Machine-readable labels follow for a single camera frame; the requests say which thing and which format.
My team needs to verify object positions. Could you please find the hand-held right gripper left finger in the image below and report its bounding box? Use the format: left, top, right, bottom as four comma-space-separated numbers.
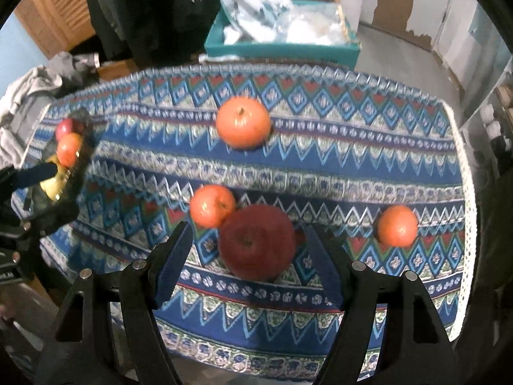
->
36, 220, 195, 385

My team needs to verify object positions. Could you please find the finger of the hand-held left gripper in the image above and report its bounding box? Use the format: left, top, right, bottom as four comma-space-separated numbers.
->
0, 162, 57, 189
24, 192, 81, 237

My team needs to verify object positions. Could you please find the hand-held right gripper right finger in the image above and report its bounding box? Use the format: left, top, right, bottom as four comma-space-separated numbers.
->
305, 225, 455, 385

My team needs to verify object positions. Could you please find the yellow pear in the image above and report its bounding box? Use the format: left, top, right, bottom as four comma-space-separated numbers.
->
39, 162, 71, 200

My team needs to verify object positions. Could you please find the red apple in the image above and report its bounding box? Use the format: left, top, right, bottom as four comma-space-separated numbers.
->
219, 204, 297, 281
55, 118, 81, 141

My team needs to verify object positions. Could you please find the small orange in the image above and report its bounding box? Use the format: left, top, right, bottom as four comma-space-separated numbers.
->
189, 184, 236, 228
377, 205, 418, 248

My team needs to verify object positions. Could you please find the white garment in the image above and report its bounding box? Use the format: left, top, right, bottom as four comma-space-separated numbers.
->
0, 64, 61, 165

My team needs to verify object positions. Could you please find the blue patterned tablecloth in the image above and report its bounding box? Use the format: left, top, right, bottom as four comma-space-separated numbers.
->
12, 62, 477, 381

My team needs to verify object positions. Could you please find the grey garment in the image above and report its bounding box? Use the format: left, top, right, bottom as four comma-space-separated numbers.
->
48, 51, 101, 85

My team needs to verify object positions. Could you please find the wooden box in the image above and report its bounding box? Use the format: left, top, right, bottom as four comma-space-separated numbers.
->
98, 59, 139, 81

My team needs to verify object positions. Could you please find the large orange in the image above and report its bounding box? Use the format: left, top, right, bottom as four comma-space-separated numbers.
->
216, 97, 272, 150

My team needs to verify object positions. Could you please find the wooden louvered wardrobe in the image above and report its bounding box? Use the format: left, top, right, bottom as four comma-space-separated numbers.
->
14, 0, 93, 59

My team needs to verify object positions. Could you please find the black coat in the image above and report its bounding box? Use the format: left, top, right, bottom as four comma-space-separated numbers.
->
82, 0, 223, 69

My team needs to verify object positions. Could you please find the teal plastic basket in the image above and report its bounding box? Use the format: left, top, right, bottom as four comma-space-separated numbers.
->
204, 0, 361, 69

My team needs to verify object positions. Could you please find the clear plastic bag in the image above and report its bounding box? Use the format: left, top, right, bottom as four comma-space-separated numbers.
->
286, 6, 347, 45

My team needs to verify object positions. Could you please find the shoe rack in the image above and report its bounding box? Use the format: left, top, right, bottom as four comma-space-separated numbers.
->
461, 56, 513, 177

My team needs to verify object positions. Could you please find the white rice bag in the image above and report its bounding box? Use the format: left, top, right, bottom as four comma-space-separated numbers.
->
186, 0, 295, 43

